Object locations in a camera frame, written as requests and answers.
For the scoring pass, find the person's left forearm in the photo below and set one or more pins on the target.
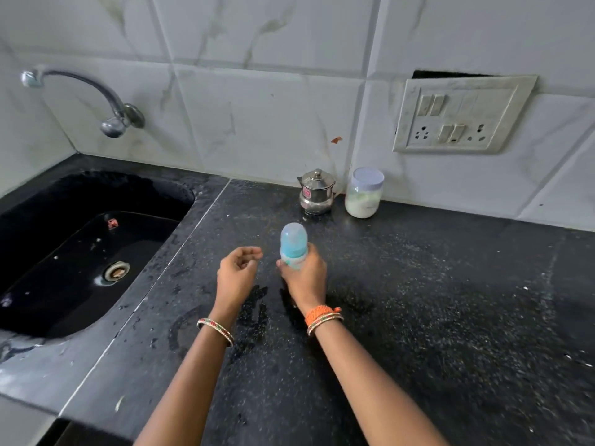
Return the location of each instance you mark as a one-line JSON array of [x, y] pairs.
[[186, 390]]

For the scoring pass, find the small steel pot with lid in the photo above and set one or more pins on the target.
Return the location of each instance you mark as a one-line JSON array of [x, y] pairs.
[[317, 191]]

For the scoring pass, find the orange thread wristband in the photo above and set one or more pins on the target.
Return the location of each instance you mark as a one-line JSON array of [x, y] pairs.
[[320, 313]]

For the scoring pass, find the person's right hand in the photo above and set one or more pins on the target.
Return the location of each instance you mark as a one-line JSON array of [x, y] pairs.
[[304, 279]]

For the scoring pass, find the person's right thumb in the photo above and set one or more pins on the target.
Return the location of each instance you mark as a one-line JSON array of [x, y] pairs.
[[311, 251]]

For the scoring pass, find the steel sink drain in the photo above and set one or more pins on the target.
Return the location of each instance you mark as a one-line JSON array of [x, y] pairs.
[[115, 271]]

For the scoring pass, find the person's left thumb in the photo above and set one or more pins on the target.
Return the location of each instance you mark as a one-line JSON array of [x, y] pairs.
[[248, 267]]

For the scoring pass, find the blue baby bottle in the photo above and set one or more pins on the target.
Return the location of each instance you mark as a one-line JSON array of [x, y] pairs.
[[293, 243]]

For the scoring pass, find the white switch socket panel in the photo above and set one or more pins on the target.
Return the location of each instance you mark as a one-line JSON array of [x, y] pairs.
[[462, 115]]

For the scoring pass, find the gold beaded bangle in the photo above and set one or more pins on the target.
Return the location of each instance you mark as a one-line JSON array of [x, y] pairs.
[[216, 330]]

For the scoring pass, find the person's right forearm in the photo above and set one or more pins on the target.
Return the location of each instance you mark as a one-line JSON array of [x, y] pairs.
[[372, 390]]

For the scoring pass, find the chrome wall tap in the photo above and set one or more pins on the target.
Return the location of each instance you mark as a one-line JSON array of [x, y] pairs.
[[88, 99]]

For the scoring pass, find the black sink basin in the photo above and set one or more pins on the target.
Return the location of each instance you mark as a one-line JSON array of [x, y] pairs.
[[79, 255]]

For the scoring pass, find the plastic jar with white powder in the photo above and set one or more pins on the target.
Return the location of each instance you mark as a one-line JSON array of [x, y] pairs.
[[364, 193]]

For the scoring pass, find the person's left hand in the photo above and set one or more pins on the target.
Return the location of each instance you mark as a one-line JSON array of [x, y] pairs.
[[236, 279]]

